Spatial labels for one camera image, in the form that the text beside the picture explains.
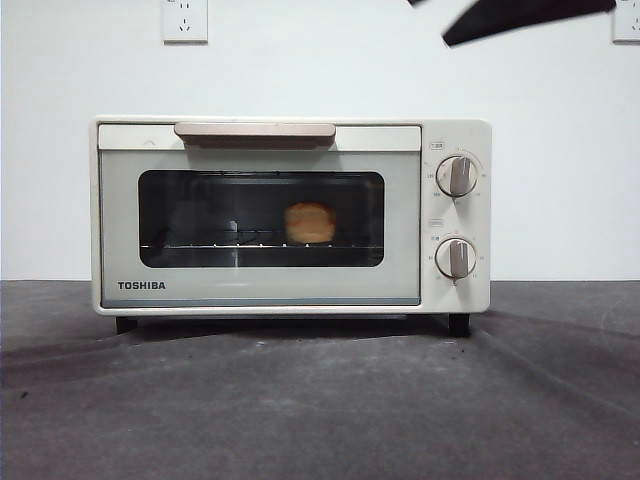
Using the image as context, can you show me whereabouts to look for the golden brown bread loaf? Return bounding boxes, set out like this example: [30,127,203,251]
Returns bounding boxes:
[283,201,339,245]

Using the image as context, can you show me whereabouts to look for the glass oven door with handle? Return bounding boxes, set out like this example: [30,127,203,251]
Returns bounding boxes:
[97,121,423,307]

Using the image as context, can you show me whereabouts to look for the beige oven knob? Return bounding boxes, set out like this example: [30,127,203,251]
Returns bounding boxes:
[435,154,479,197]
[434,237,478,279]

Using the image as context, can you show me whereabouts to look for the cream Toshiba toaster oven body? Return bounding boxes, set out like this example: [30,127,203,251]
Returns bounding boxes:
[89,116,494,337]

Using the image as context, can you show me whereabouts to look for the white wall power outlet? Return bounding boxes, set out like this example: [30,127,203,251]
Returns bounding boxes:
[612,0,640,44]
[160,0,209,45]

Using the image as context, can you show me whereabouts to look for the metal wire oven rack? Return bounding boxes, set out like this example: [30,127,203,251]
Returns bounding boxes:
[139,229,384,250]

